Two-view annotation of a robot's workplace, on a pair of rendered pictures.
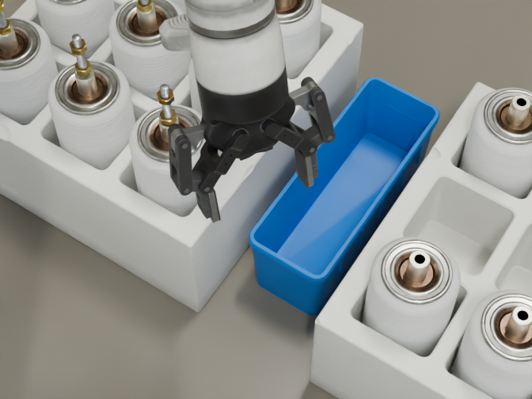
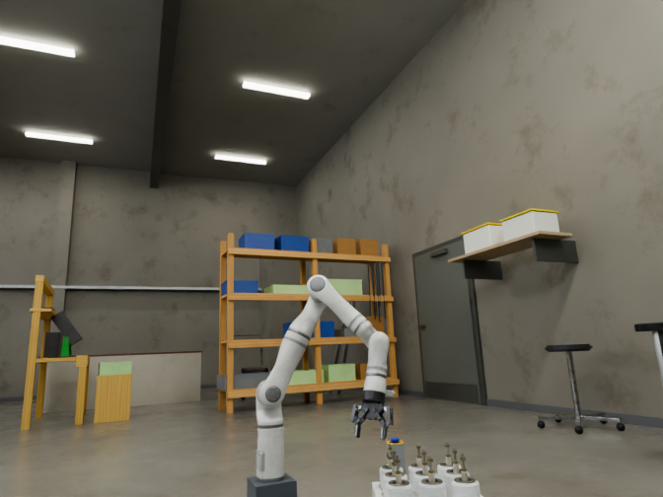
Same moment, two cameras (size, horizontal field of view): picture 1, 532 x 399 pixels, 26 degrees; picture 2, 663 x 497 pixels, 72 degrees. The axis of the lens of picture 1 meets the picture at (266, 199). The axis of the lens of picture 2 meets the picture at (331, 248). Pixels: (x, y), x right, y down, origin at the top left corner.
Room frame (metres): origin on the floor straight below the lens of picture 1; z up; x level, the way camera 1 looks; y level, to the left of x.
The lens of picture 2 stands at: (-0.42, -1.27, 0.72)
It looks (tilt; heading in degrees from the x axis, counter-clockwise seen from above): 13 degrees up; 57
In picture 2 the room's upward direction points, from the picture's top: 2 degrees counter-clockwise
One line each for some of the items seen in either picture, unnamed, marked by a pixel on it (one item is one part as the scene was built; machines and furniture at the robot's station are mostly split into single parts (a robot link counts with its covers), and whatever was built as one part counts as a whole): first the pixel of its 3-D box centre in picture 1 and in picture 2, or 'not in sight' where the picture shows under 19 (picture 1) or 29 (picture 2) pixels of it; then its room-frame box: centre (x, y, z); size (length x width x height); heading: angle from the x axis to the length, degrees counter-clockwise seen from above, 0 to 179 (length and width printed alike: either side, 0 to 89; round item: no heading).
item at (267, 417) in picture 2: not in sight; (269, 404); (0.32, 0.30, 0.54); 0.09 x 0.09 x 0.17; 75
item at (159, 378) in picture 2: not in sight; (124, 379); (0.98, 7.44, 0.42); 2.45 x 0.78 x 0.83; 171
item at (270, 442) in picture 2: not in sight; (270, 452); (0.32, 0.30, 0.39); 0.09 x 0.09 x 0.17; 80
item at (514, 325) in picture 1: (519, 322); not in sight; (0.49, -0.26, 0.26); 0.02 x 0.02 x 0.03
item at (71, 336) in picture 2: not in sight; (83, 349); (0.20, 5.89, 0.89); 1.38 x 1.23 x 1.79; 80
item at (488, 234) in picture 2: not in sight; (488, 240); (3.78, 1.93, 1.86); 0.48 x 0.40 x 0.26; 80
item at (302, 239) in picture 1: (344, 196); not in sight; (0.76, -0.10, 0.06); 0.30 x 0.11 x 0.12; 147
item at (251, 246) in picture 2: not in sight; (309, 317); (3.12, 4.82, 1.25); 2.71 x 0.73 x 2.50; 170
